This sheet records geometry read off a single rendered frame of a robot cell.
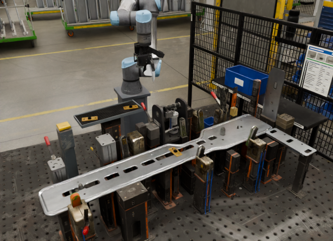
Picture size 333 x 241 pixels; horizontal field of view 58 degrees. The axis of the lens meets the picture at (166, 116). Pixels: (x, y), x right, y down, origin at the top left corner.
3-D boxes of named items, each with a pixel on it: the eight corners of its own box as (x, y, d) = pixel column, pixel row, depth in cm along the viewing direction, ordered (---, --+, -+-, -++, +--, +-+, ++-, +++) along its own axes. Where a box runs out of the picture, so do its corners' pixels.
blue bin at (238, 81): (253, 97, 219) (255, 81, 213) (223, 84, 241) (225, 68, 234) (268, 92, 227) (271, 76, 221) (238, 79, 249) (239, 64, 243)
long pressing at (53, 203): (48, 223, 124) (47, 220, 123) (35, 191, 141) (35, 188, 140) (275, 129, 189) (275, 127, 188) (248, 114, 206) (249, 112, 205)
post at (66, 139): (71, 197, 177) (58, 133, 156) (67, 189, 183) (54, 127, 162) (83, 192, 181) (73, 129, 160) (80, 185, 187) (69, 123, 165)
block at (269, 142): (263, 186, 185) (271, 148, 172) (249, 176, 194) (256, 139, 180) (274, 180, 190) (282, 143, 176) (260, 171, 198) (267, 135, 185)
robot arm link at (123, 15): (121, -10, 196) (108, 9, 155) (138, -10, 196) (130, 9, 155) (123, 8, 203) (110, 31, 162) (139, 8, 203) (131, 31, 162)
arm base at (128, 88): (118, 88, 216) (117, 75, 212) (138, 84, 222) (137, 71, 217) (125, 96, 205) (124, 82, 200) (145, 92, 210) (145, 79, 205)
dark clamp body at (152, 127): (151, 186, 186) (149, 133, 167) (140, 174, 196) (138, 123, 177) (165, 179, 191) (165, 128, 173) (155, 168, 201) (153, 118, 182)
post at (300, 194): (300, 199, 176) (311, 159, 162) (284, 188, 184) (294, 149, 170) (307, 195, 179) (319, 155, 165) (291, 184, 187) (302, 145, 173)
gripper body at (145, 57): (134, 63, 165) (132, 41, 159) (148, 60, 168) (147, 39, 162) (138, 67, 159) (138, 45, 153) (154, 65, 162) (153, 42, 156)
